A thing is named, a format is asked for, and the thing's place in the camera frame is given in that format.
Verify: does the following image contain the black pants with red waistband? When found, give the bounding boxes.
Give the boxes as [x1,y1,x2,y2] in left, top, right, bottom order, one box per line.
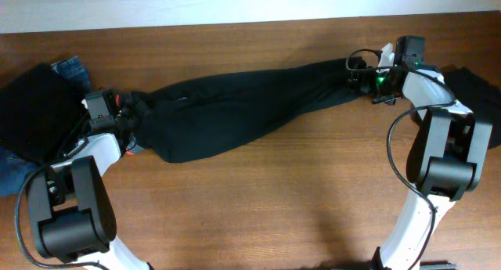
[120,59,360,163]

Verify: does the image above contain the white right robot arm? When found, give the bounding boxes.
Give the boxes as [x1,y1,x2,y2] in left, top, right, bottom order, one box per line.
[345,52,493,269]

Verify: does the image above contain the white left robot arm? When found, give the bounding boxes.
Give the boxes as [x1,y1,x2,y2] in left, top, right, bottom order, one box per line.
[17,90,152,270]

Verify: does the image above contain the black folded garment right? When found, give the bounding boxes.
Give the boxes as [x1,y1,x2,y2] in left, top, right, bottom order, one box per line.
[443,67,500,149]

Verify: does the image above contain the black folded garment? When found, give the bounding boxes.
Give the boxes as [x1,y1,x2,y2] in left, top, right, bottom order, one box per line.
[443,67,500,149]
[1,57,91,164]

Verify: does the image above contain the black folded garment left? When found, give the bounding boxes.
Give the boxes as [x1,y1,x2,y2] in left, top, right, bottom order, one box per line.
[1,57,91,164]

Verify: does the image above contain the blue denim jeans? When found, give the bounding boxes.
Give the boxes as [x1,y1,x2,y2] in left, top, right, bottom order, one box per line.
[1,56,92,197]

